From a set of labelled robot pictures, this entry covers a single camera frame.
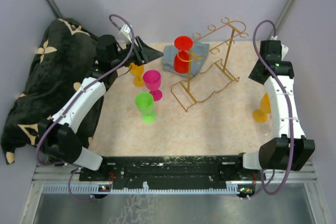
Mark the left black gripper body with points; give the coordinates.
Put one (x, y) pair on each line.
(130, 53)

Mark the red plastic wine glass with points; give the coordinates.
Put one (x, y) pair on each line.
(183, 44)

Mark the orange plastic wine glass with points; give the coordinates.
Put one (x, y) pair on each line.
(260, 115)

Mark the clear glass wine glass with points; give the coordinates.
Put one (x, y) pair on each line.
(265, 129)

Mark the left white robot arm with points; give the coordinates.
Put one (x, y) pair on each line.
(59, 138)

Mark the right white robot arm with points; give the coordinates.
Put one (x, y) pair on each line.
(286, 128)

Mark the yellow plastic wine glass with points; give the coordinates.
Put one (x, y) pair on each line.
(137, 72)

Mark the pink plastic wine glass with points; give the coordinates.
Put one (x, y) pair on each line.
(152, 80)

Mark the green plastic wine glass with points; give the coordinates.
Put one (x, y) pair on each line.
(144, 101)

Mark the folded light blue jeans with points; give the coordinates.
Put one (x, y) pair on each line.
(200, 49)

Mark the black floral blanket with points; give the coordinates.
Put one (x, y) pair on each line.
(66, 54)

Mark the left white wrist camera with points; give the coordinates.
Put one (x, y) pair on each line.
(125, 33)

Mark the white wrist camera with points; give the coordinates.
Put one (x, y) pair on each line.
(284, 48)
(125, 33)

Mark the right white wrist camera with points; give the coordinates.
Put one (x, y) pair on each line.
(284, 48)

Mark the grey cable duct strip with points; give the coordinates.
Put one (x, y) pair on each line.
(232, 188)

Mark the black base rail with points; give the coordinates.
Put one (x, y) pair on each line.
(170, 172)

